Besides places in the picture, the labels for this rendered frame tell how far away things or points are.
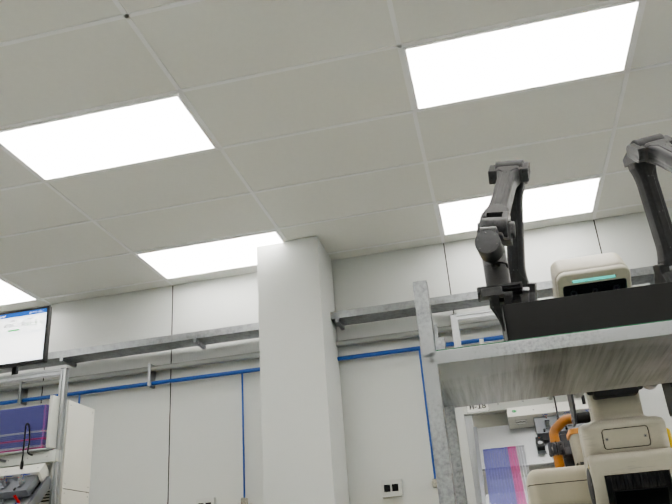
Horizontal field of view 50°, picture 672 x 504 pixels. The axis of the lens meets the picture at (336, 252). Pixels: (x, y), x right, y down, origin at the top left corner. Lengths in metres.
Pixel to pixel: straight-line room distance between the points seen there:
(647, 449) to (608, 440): 0.10
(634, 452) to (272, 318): 3.80
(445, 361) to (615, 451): 0.83
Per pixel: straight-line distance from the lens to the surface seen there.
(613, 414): 2.21
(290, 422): 5.30
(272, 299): 5.58
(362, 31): 3.74
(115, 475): 6.36
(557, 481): 2.39
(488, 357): 1.45
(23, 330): 5.17
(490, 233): 1.66
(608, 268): 2.21
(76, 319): 6.91
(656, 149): 2.09
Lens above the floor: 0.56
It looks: 24 degrees up
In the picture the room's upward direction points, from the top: 4 degrees counter-clockwise
